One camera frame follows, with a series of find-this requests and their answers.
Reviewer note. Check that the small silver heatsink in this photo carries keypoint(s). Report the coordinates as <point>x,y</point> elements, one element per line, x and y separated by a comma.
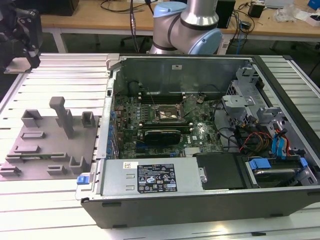
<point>193,151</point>

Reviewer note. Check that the black graphics card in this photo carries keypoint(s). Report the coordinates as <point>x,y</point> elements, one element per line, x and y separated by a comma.
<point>162,137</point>

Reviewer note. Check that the black chair base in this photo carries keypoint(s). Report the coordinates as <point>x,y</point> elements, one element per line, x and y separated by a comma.
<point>130,40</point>

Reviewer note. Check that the silver CPU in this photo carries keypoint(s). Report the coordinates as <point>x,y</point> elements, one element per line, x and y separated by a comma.
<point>17,65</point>

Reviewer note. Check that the clear plastic bags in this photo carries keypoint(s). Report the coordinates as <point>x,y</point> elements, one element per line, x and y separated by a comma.
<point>283,13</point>

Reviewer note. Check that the open black PC case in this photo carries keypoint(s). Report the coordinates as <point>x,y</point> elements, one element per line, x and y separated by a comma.
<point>175,210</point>

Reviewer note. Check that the wide black computer box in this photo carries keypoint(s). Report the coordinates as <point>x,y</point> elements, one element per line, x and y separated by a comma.
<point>57,6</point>

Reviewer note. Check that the round coin battery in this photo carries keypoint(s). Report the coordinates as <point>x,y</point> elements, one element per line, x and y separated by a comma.
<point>200,100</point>

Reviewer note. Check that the small black adapter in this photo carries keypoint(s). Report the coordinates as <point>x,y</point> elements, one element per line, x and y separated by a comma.
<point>245,25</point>

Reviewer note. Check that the RAM slot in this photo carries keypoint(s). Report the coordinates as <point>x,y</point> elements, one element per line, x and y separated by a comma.
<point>165,122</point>
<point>186,131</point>
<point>167,94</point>
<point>167,97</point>
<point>165,125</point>
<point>167,101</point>

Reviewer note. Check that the grey parts rack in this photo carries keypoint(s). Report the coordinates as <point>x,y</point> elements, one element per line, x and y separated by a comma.
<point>50,147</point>

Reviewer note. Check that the blue case latch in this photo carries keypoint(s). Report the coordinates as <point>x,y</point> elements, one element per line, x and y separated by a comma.
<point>83,180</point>

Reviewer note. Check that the green motherboard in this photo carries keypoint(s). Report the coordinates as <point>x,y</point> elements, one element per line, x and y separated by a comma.
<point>130,112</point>

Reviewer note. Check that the wooden desk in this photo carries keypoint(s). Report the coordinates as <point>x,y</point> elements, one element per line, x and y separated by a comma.
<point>87,21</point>

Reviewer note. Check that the blue box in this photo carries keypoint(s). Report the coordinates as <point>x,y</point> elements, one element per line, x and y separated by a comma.
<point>314,4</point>

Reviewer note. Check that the white cardboard box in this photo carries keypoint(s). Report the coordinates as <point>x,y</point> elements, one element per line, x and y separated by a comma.
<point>303,15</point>

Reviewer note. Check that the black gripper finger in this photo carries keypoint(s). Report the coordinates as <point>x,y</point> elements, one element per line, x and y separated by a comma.
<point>33,57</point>

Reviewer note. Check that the small black box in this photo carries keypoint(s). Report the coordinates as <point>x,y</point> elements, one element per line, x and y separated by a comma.
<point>256,10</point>

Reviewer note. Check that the hard disk in blue carrier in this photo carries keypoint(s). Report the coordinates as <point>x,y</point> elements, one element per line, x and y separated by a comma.
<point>272,178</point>

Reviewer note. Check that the green RAM stick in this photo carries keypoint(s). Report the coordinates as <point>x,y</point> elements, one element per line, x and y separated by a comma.
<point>37,157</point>

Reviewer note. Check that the CPU socket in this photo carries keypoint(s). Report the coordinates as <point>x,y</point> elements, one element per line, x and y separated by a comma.
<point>166,113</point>

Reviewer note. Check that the grey power supply unit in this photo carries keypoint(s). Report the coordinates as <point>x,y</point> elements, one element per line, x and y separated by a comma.
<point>117,172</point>

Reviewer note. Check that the metal drive cage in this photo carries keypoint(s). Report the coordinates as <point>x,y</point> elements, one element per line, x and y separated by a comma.
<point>235,100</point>

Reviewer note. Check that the black plastic bay cover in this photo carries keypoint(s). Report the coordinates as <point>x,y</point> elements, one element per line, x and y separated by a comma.
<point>220,170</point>

